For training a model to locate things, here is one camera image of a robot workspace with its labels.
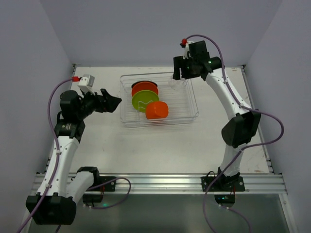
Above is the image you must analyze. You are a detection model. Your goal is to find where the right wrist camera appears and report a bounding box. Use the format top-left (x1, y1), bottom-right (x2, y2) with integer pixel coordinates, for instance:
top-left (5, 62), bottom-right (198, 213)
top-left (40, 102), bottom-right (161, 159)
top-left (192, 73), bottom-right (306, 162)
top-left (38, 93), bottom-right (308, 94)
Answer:
top-left (183, 41), bottom-right (193, 59)

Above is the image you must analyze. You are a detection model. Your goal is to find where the orange plate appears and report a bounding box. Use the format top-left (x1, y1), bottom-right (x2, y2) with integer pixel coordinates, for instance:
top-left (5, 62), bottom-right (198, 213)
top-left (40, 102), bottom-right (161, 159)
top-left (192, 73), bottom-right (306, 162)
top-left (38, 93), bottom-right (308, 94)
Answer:
top-left (131, 83), bottom-right (159, 96)

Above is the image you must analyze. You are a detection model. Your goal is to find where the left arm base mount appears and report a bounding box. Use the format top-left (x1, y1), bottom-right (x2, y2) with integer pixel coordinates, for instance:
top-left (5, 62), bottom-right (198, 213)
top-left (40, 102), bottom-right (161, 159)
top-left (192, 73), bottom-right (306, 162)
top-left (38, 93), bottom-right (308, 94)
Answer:
top-left (82, 173), bottom-right (116, 210)

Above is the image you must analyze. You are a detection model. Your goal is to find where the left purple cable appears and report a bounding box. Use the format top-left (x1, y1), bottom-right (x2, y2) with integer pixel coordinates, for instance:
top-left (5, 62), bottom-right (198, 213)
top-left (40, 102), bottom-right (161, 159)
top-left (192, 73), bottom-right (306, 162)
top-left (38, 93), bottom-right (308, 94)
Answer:
top-left (17, 76), bottom-right (81, 233)

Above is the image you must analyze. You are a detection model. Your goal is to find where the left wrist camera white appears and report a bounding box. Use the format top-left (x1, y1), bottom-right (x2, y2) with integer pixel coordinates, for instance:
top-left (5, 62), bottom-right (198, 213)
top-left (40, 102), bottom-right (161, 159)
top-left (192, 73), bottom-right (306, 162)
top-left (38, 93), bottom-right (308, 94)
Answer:
top-left (78, 75), bottom-right (95, 94)

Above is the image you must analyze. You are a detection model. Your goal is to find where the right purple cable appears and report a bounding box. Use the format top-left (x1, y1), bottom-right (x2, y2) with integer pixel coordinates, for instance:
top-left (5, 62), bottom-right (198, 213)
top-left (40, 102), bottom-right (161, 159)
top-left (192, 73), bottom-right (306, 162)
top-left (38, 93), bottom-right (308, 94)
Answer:
top-left (179, 34), bottom-right (285, 233)

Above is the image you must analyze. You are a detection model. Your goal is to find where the green plate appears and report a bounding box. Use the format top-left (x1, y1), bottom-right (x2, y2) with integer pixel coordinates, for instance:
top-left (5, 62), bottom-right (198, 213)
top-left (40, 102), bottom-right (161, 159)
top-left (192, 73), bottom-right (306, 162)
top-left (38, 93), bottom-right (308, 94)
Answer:
top-left (132, 90), bottom-right (159, 113)

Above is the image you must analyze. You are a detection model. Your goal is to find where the aluminium frame rail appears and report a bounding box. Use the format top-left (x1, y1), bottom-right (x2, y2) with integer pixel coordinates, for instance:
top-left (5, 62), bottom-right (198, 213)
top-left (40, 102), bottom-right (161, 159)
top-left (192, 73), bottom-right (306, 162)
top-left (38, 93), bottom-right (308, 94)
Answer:
top-left (31, 172), bottom-right (287, 195)

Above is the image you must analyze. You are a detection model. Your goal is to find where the clear plastic rack tray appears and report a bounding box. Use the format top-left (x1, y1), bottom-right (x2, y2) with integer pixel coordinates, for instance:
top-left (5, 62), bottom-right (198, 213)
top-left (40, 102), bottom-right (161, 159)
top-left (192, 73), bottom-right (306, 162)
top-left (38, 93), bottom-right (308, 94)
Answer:
top-left (120, 72), bottom-right (199, 128)

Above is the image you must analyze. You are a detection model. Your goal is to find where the clear glass cup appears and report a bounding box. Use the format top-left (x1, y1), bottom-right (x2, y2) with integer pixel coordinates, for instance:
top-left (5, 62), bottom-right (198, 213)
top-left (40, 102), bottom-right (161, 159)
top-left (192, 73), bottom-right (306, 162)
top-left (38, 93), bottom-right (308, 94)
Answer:
top-left (168, 76), bottom-right (188, 90)

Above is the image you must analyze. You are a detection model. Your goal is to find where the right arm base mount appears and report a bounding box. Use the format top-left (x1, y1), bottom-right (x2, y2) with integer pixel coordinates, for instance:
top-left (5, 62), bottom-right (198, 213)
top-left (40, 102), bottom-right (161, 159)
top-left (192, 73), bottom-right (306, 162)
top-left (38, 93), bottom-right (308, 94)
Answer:
top-left (201, 168), bottom-right (245, 208)

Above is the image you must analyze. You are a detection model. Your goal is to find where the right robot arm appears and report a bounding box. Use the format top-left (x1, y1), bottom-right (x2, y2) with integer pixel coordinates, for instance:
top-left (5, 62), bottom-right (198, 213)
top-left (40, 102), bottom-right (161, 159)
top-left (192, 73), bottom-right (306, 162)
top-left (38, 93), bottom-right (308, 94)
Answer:
top-left (172, 39), bottom-right (261, 191)

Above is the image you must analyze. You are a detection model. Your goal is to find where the white wire dish rack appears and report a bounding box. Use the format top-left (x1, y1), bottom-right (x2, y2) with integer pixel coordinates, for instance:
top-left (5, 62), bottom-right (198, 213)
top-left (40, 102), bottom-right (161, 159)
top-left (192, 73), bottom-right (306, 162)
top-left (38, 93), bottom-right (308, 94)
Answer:
top-left (120, 72), bottom-right (199, 127)

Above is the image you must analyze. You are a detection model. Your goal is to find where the black plate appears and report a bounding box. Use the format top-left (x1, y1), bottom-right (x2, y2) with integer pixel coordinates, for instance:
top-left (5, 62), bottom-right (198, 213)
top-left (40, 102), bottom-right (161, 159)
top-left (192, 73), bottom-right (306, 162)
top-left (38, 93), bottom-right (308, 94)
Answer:
top-left (131, 80), bottom-right (158, 89)

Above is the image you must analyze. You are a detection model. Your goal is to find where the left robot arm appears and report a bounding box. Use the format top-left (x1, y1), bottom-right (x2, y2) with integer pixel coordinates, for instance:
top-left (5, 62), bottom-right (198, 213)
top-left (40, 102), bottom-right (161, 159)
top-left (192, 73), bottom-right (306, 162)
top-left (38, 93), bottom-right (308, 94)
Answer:
top-left (26, 89), bottom-right (121, 225)

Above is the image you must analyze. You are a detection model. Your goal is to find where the purple cable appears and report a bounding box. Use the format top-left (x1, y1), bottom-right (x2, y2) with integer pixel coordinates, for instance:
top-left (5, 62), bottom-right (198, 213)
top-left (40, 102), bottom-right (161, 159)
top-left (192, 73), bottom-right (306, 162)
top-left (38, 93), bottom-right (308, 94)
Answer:
top-left (179, 34), bottom-right (285, 233)
top-left (17, 76), bottom-right (81, 233)

